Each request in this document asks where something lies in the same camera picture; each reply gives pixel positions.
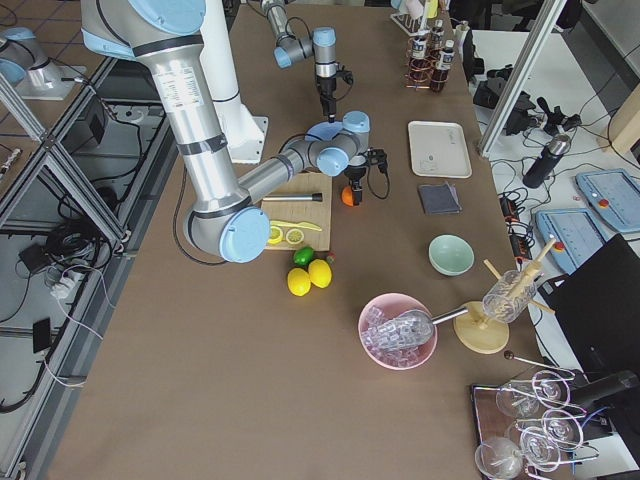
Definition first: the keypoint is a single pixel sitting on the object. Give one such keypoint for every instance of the metal ice scoop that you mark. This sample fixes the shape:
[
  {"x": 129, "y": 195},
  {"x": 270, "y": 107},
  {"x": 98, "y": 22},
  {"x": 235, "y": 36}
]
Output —
[{"x": 414, "y": 327}]

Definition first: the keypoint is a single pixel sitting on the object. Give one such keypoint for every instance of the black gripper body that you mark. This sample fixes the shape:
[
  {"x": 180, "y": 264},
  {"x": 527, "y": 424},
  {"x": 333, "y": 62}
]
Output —
[
  {"x": 354, "y": 174},
  {"x": 326, "y": 88}
]

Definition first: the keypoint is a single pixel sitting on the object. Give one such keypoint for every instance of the wooden cup stand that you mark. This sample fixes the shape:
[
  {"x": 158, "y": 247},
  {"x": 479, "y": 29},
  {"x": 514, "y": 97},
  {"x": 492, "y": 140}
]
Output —
[{"x": 484, "y": 335}]

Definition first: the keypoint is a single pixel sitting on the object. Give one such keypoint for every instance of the black laptop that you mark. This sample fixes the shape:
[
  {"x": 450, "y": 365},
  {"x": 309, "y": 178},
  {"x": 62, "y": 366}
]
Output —
[{"x": 597, "y": 307}]

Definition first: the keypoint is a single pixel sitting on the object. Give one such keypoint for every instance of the ice cubes pile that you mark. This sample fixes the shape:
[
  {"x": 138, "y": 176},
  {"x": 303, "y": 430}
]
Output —
[{"x": 374, "y": 338}]

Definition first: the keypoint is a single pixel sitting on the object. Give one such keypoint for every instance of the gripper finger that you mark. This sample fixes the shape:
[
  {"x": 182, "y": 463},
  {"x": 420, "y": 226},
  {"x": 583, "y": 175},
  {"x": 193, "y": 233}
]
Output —
[
  {"x": 353, "y": 195},
  {"x": 360, "y": 193},
  {"x": 331, "y": 108},
  {"x": 325, "y": 106}
]

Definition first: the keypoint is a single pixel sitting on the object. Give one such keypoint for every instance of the dark drink bottle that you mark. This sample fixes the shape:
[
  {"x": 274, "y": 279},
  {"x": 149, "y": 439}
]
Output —
[
  {"x": 442, "y": 67},
  {"x": 417, "y": 61},
  {"x": 437, "y": 35}
]

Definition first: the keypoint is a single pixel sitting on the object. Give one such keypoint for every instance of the wine glass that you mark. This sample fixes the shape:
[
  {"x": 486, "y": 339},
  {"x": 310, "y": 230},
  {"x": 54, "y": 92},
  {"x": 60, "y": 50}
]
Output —
[
  {"x": 562, "y": 428},
  {"x": 517, "y": 399},
  {"x": 550, "y": 389},
  {"x": 499, "y": 458}
]

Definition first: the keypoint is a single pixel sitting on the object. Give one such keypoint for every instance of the copper wire bottle rack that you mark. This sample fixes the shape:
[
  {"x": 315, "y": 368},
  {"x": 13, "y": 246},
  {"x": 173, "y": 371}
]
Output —
[{"x": 431, "y": 58}]

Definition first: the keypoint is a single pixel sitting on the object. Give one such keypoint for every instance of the clear glass cup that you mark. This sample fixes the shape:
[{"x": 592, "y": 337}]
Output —
[{"x": 509, "y": 296}]

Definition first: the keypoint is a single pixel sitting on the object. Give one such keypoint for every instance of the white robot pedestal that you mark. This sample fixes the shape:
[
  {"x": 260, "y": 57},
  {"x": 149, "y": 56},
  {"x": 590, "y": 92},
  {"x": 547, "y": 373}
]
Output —
[{"x": 244, "y": 132}]

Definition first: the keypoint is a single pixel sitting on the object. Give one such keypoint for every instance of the lemon slice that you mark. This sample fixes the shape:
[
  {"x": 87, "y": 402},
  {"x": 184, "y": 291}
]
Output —
[
  {"x": 294, "y": 236},
  {"x": 276, "y": 235}
]

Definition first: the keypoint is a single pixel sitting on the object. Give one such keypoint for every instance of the pink bowl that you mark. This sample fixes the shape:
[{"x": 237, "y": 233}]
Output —
[{"x": 393, "y": 304}]

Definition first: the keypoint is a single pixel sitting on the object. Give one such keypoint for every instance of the yellow lemon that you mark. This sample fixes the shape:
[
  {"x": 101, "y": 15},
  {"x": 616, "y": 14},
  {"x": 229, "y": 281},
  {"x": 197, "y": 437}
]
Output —
[
  {"x": 320, "y": 273},
  {"x": 298, "y": 282}
]

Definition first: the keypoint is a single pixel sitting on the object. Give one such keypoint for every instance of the wooden cutting board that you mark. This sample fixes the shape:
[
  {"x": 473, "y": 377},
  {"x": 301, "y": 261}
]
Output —
[{"x": 318, "y": 213}]

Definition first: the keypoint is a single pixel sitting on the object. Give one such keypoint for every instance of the black thermos bottle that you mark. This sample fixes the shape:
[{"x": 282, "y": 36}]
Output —
[{"x": 550, "y": 156}]

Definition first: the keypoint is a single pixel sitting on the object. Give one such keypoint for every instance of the green bowl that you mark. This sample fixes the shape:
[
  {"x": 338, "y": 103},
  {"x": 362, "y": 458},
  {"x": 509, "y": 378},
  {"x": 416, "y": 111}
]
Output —
[{"x": 450, "y": 255}]

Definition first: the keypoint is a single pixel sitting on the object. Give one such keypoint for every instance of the cream plastic tray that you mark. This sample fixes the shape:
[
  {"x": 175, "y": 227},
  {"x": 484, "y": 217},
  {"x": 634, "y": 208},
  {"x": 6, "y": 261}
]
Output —
[{"x": 438, "y": 149}]

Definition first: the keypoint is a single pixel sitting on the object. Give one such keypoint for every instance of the grey folded cloth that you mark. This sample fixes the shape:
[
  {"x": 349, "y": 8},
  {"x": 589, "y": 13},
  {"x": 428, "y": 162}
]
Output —
[{"x": 439, "y": 199}]

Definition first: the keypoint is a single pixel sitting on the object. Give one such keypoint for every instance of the orange fruit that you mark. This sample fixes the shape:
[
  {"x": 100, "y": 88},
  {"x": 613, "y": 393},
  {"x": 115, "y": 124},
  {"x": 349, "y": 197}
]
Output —
[{"x": 345, "y": 197}]

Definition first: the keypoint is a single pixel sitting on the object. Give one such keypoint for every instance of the yellow plastic knife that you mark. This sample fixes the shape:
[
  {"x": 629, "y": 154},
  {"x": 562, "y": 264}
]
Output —
[{"x": 301, "y": 225}]

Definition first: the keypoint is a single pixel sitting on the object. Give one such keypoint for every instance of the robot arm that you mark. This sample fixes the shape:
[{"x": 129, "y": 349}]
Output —
[
  {"x": 319, "y": 44},
  {"x": 167, "y": 38}
]

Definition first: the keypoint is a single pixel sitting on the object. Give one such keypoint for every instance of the green lime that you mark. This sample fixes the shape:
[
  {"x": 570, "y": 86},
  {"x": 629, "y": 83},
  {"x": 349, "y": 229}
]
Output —
[{"x": 303, "y": 256}]

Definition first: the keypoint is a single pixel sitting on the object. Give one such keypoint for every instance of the blue round plate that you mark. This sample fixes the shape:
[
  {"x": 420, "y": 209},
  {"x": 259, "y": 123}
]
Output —
[{"x": 323, "y": 131}]

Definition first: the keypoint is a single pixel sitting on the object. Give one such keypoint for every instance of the blue teach pendant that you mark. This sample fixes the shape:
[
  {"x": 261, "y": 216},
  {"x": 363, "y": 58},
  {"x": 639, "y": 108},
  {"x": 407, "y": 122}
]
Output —
[
  {"x": 614, "y": 195},
  {"x": 577, "y": 233}
]

